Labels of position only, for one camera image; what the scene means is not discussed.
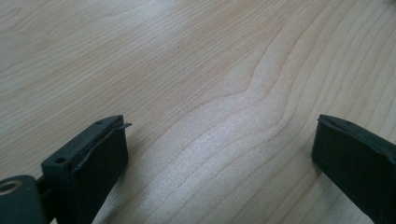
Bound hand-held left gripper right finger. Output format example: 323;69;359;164
311;114;396;224

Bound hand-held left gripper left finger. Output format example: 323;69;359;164
40;114;133;224

